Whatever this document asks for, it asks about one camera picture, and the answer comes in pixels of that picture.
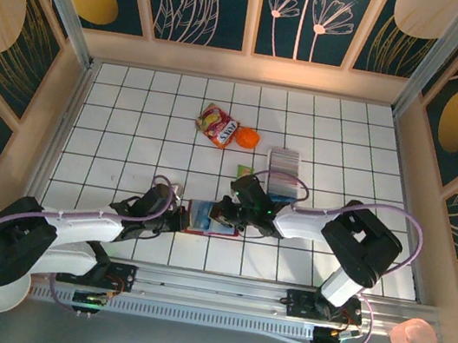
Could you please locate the blue credit card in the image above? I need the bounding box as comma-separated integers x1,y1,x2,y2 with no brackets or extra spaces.
191,201,215,231

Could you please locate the row of assorted cards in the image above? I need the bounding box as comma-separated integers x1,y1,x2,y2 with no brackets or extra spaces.
262,147,305,206

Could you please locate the red and yellow snack bag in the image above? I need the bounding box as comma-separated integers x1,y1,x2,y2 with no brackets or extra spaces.
192,101,245,153

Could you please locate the aluminium frame side rail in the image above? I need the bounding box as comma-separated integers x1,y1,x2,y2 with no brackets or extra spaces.
18,52,100,228
362,107,455,303

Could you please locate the slotted white cable duct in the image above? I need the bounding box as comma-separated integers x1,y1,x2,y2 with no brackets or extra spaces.
27,276,318,343

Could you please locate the aluminium mounting rail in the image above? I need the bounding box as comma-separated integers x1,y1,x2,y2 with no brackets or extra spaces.
103,253,380,336

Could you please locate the panel with leaf drawing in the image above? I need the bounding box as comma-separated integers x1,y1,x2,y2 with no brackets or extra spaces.
128,0,257,56

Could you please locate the orange fruit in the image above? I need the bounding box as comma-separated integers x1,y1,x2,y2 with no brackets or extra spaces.
232,124,262,151

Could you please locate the panel with flower drawings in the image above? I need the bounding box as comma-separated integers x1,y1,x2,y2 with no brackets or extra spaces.
248,0,380,76

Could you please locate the pink translucent cup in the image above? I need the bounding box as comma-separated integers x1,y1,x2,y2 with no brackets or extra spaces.
387,313,442,343

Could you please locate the small green snack packet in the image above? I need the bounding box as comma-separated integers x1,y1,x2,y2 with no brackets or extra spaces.
235,162,255,181

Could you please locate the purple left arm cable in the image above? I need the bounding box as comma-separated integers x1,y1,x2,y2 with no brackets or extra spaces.
0,148,180,304

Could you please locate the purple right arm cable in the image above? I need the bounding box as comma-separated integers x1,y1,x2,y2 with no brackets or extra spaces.
219,164,432,309

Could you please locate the red card holder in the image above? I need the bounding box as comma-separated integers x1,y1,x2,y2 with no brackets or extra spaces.
182,196,245,243

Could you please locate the black controller board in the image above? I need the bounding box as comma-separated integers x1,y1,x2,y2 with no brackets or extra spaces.
70,287,109,315
311,321,363,343

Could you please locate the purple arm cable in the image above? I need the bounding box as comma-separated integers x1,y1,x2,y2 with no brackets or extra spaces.
219,164,432,309
0,148,180,304

